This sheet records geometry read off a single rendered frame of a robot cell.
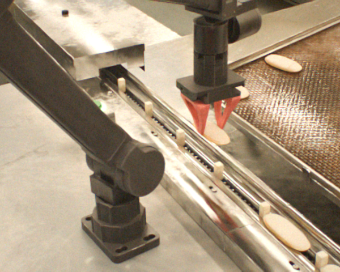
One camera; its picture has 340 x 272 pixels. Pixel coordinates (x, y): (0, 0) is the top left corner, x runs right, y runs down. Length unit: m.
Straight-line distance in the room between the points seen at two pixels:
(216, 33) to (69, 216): 0.39
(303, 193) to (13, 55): 0.60
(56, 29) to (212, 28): 0.71
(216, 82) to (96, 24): 0.67
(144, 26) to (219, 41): 0.93
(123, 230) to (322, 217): 0.34
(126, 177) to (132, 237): 0.12
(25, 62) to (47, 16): 0.97
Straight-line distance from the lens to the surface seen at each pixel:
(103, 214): 0.99
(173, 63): 1.65
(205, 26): 1.01
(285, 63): 1.38
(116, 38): 1.56
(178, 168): 1.13
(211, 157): 1.18
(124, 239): 1.00
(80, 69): 1.48
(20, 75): 0.78
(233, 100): 1.08
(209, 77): 1.04
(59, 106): 0.83
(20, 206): 1.15
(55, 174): 1.22
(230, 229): 0.99
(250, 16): 1.08
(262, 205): 1.03
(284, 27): 1.91
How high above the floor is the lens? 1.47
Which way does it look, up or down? 30 degrees down
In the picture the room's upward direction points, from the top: 2 degrees counter-clockwise
